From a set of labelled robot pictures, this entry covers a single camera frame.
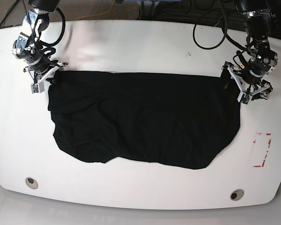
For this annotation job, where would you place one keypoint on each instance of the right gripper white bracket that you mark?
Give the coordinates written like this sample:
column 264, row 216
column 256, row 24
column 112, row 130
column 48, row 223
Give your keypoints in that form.
column 46, row 72

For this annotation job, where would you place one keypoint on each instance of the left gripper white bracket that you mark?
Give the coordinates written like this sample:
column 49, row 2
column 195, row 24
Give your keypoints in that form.
column 248, row 84

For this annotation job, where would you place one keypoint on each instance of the black t-shirt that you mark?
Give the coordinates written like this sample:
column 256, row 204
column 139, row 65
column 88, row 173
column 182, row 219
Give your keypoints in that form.
column 176, row 120

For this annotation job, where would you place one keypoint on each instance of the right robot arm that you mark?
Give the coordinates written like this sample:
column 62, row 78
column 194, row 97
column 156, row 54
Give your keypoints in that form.
column 35, row 52

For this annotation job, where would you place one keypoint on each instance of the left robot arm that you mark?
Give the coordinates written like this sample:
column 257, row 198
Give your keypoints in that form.
column 256, row 59

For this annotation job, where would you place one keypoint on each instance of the red tape rectangle marking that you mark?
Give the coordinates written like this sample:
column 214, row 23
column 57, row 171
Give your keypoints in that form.
column 261, row 146

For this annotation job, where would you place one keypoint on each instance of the left table grommet hole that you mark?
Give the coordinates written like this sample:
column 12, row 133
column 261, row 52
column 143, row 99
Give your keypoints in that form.
column 31, row 183

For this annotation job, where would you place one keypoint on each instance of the table grommet hole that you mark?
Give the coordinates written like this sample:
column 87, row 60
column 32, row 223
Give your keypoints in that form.
column 31, row 183
column 237, row 195

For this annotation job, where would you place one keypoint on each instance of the right table grommet hole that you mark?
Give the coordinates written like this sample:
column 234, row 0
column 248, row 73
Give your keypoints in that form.
column 237, row 195

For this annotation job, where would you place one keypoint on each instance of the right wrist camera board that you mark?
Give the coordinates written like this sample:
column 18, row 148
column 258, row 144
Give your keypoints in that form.
column 37, row 88

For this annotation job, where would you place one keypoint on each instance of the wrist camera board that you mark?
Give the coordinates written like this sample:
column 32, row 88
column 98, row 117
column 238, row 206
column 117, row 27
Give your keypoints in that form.
column 37, row 88
column 245, row 99

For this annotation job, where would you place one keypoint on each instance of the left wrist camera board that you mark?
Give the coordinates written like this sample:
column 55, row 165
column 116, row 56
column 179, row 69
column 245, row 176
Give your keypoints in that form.
column 245, row 99

